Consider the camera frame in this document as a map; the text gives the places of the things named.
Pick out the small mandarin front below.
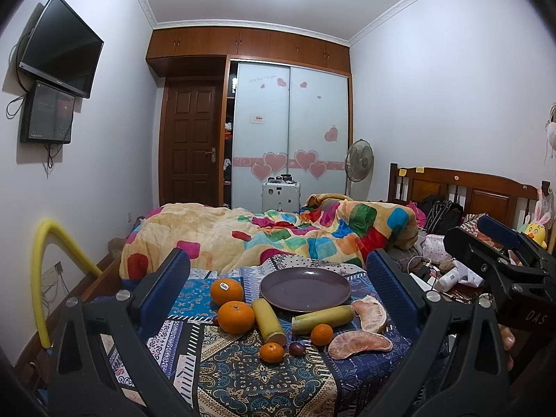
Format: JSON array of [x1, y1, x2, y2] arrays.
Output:
[[259, 342, 285, 364]]

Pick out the wall mounted black television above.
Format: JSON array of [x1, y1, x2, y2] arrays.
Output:
[[18, 0, 104, 99]]

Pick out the large plain orange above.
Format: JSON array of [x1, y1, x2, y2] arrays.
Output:
[[217, 300, 255, 335]]

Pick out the colourful patchwork quilt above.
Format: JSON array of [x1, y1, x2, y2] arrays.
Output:
[[119, 193, 418, 283]]

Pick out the sliding door wardrobe with hearts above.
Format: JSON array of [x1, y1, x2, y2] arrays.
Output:
[[146, 25, 352, 212]]

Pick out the black striped bag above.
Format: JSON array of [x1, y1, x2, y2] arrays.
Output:
[[419, 196, 464, 235]]

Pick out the small mandarin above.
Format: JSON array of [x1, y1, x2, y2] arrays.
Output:
[[310, 324, 335, 348], [259, 342, 285, 364]]

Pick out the right hand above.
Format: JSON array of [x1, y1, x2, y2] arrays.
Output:
[[499, 325, 515, 371]]

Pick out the brown wooden door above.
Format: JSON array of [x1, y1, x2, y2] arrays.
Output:
[[158, 78, 222, 206]]

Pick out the large orange with sticker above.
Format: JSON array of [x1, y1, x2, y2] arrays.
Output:
[[210, 279, 244, 307]]

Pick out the pink bunny plush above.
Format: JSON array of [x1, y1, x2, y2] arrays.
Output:
[[532, 188, 555, 231]]

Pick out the purple round plate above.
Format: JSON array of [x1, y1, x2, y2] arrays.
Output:
[[260, 267, 352, 313]]

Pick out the small black wall monitor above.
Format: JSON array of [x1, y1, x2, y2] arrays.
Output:
[[20, 81, 75, 144]]

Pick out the white suitcase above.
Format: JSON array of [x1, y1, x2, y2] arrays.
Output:
[[261, 174, 301, 213]]

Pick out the standing electric fan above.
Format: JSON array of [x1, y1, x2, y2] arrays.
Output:
[[344, 138, 374, 197]]

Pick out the patterned blue patchwork cloth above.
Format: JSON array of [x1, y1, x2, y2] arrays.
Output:
[[146, 268, 412, 416]]

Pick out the dark red plum front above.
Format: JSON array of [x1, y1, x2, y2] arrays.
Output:
[[288, 342, 306, 357]]

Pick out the wooden headboard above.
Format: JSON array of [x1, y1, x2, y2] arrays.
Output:
[[387, 163, 538, 227]]

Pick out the white bottle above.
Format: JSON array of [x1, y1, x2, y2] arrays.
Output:
[[433, 267, 460, 293]]

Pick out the yellow plush toy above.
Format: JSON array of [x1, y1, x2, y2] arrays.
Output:
[[522, 222, 548, 248]]

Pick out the yellow foam tube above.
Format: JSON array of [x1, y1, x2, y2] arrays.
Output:
[[29, 218, 104, 350]]

